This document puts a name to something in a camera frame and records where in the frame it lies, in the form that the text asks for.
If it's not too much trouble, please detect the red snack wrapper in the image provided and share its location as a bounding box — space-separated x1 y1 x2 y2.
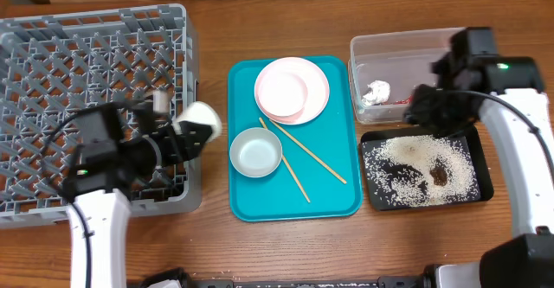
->
394 96 412 105

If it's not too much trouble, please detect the white paper cup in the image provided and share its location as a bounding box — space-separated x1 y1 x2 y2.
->
171 101 222 143

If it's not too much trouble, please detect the food scraps and rice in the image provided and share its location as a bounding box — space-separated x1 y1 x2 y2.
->
362 134 480 208

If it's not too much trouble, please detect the white tissue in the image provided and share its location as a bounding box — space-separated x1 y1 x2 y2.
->
361 80 390 107

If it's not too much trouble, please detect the small pink bowl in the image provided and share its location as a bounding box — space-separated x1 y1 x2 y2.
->
254 70 308 117

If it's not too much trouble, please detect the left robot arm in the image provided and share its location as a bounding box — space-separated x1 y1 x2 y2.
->
61 102 222 287

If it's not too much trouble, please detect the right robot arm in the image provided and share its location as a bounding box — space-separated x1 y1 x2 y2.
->
404 56 553 287

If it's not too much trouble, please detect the black food waste tray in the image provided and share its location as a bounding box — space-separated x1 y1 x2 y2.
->
359 125 495 212

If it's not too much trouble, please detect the clear plastic waste bin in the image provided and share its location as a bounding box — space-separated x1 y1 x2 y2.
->
348 28 460 125

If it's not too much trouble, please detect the grey metal bowl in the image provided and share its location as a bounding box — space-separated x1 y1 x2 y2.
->
229 127 283 178

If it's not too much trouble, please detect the wooden chopstick left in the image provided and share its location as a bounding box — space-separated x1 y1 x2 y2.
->
258 117 311 203

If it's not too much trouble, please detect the wooden chopstick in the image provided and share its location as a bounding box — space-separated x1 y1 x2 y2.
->
258 117 311 203
269 119 347 184

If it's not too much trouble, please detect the teal serving tray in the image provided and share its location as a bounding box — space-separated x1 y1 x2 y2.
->
228 55 363 222

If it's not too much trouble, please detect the large white plate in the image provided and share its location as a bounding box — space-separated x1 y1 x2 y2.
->
254 57 330 125

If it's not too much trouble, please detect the wooden chopstick right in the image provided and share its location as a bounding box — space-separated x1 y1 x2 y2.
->
269 119 347 184

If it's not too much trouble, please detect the grey plastic dish rack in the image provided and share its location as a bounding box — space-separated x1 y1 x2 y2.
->
1 3 200 229

